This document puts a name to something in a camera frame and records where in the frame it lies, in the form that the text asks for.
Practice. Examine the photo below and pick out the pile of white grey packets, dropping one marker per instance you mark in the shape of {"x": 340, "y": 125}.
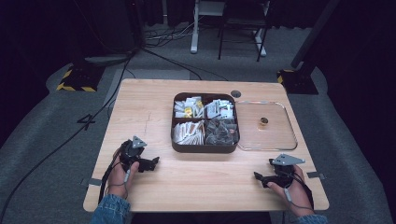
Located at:
{"x": 219, "y": 109}

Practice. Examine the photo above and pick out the person's left hand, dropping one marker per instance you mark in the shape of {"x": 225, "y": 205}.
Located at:
{"x": 118, "y": 178}

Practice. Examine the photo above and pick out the white desk frame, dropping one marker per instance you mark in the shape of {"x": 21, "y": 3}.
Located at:
{"x": 195, "y": 31}

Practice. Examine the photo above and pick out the person's right hand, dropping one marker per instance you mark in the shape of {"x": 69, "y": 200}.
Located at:
{"x": 295, "y": 196}

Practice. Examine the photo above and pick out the pile of brown white sachets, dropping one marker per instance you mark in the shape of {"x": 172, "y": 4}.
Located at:
{"x": 188, "y": 132}

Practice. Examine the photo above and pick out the pile of clear tea bags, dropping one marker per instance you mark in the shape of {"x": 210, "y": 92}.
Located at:
{"x": 221, "y": 132}

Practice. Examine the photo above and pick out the brown divided box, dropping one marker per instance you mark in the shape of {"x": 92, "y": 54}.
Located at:
{"x": 204, "y": 149}

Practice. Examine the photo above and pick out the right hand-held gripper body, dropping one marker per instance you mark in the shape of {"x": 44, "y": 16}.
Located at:
{"x": 285, "y": 169}

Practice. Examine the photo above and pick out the yellow black striped stand base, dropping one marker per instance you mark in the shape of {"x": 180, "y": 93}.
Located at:
{"x": 79, "y": 79}
{"x": 297, "y": 82}

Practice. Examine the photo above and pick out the black chair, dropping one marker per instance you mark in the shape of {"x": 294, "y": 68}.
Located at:
{"x": 243, "y": 21}

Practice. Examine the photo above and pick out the grey tape strip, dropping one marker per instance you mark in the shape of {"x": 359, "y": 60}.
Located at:
{"x": 315, "y": 175}
{"x": 95, "y": 182}

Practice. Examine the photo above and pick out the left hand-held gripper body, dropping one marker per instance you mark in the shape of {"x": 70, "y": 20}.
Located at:
{"x": 132, "y": 151}

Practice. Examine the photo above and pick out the clear lid with gold knob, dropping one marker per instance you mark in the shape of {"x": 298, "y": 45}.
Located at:
{"x": 274, "y": 137}

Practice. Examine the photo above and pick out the round grey table grommet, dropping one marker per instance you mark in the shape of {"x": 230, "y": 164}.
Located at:
{"x": 235, "y": 93}

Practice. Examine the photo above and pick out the pile of white yellow packets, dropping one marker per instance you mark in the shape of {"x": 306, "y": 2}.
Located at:
{"x": 188, "y": 108}

